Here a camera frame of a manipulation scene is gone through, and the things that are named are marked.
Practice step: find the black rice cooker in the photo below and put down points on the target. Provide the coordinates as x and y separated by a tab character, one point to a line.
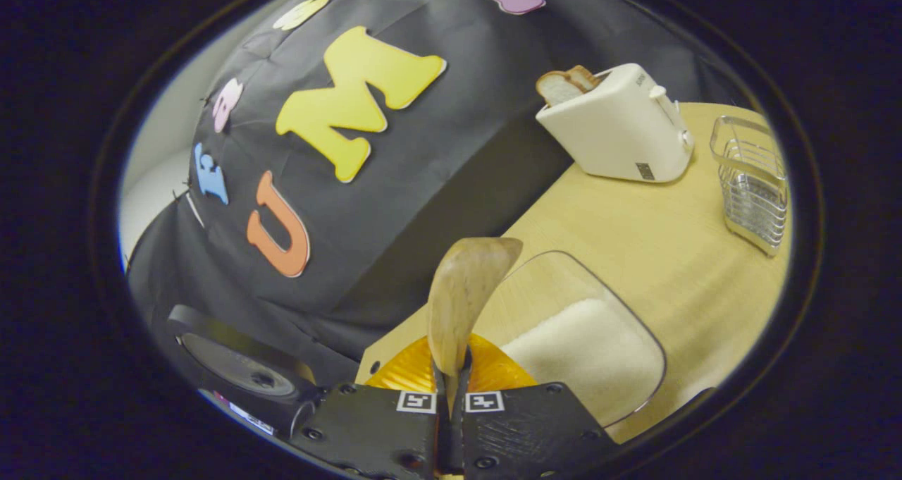
239	371

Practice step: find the black backdrop cloth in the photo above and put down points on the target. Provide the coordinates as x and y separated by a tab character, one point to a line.
423	170

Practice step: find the white rice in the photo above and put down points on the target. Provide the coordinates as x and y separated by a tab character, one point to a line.
585	353

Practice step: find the white toaster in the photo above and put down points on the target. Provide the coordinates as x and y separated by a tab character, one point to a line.
613	127

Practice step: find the white bread slice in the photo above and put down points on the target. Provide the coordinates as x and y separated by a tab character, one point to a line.
558	89

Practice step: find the brown toasted bread slice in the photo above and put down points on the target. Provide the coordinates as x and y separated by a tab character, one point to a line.
585	77

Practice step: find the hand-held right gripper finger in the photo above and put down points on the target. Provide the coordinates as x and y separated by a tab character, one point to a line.
441	438
458	438

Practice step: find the wooden spoon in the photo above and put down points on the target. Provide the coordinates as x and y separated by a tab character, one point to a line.
465	290

